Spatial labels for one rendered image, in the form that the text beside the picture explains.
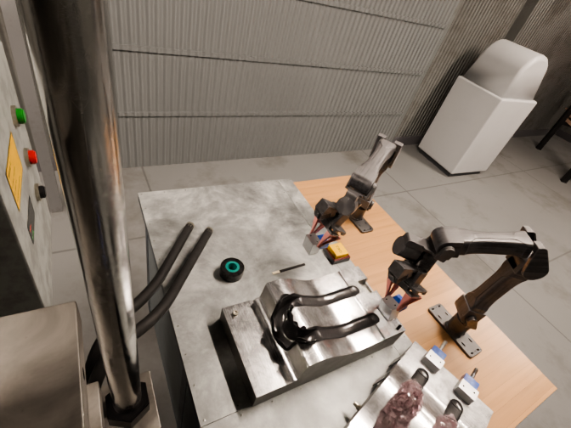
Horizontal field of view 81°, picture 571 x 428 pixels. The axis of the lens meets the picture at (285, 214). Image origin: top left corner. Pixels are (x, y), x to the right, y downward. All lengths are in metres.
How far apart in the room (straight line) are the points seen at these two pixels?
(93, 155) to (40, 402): 0.26
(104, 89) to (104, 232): 0.17
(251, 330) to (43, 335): 0.60
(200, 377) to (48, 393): 0.57
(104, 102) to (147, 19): 2.18
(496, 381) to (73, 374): 1.21
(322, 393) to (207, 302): 0.42
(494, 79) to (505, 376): 3.27
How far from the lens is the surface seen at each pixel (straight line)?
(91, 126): 0.36
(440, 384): 1.16
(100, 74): 0.34
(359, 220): 1.56
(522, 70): 4.14
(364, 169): 1.09
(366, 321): 1.10
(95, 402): 0.73
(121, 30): 2.51
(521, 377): 1.46
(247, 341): 0.98
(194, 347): 1.02
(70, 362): 0.48
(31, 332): 0.51
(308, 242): 1.13
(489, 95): 4.14
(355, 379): 1.10
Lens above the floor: 1.71
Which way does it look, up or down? 39 degrees down
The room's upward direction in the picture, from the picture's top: 18 degrees clockwise
